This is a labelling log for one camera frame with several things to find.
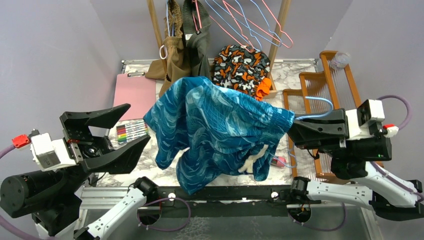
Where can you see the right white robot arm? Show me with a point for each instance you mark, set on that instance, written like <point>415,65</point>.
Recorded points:
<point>390,197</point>

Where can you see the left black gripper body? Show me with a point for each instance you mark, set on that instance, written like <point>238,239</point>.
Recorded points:
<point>79,149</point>

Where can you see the orange camo shorts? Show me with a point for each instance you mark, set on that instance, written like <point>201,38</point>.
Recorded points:
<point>237,68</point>

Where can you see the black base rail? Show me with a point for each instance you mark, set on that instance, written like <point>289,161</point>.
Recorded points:
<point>226,201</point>

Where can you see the blue patterned shorts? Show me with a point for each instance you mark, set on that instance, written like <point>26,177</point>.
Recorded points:
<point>217,130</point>

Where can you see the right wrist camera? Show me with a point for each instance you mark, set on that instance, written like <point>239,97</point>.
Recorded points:
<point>366,122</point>

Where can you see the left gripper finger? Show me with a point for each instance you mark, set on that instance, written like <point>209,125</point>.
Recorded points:
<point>76,124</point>
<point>118,161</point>

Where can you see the wooden drying rack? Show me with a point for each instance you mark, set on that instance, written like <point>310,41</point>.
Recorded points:
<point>322,93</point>

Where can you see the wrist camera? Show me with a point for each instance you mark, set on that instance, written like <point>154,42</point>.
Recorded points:
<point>366,122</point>
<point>48,154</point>

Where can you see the marker set pack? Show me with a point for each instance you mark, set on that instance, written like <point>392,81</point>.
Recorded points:
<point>131,131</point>

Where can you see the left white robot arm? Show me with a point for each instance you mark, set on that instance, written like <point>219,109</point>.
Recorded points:
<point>49,194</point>

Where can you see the tan brown shorts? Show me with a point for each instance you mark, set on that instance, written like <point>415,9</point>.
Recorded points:
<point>177,64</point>

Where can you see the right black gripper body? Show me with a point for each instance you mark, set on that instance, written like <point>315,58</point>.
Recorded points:
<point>313,138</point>

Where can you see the pink capped pencil tube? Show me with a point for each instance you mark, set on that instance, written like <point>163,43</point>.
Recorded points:
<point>278,161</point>

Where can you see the pink clipboard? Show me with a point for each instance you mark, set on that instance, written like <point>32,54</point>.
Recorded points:
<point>138,91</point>

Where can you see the dark green shorts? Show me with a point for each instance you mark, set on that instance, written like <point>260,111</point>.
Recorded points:
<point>196,29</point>

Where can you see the wooden hanger stand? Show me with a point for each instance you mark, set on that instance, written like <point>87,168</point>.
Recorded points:
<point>160,66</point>

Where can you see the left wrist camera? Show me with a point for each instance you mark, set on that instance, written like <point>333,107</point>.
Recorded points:
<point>48,154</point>

